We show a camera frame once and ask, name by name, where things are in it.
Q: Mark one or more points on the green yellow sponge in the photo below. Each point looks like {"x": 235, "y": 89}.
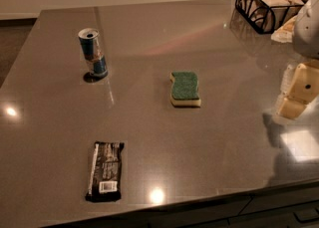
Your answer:
{"x": 184, "y": 89}

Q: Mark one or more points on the red bull can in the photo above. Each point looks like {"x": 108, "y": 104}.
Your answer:
{"x": 93, "y": 54}

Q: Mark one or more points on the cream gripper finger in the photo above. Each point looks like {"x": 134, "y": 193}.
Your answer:
{"x": 299, "y": 88}

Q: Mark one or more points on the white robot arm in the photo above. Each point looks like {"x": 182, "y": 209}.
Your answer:
{"x": 305, "y": 37}

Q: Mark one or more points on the black wire basket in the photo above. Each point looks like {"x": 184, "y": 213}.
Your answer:
{"x": 266, "y": 16}

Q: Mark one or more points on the black snack bar wrapper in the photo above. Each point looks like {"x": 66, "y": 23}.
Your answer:
{"x": 106, "y": 171}

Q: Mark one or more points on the cream packet beside basket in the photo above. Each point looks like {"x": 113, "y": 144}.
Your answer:
{"x": 285, "y": 32}

